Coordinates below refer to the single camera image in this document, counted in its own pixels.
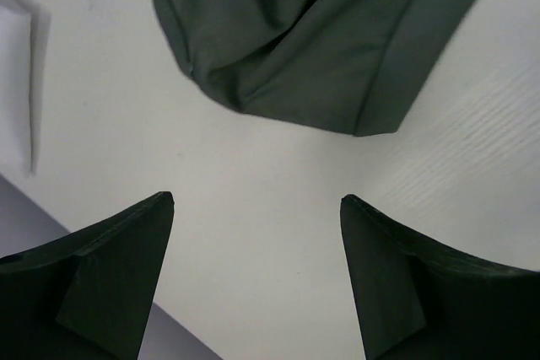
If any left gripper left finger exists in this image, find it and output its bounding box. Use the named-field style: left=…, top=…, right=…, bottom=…
left=1, top=191, right=174, bottom=359

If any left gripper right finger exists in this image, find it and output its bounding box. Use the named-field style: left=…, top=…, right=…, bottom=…
left=340, top=195, right=539, bottom=359

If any grey green t shirt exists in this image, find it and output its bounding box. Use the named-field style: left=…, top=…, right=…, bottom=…
left=153, top=0, right=476, bottom=137

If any white t shirt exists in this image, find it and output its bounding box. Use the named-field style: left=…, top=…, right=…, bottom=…
left=1, top=0, right=32, bottom=175

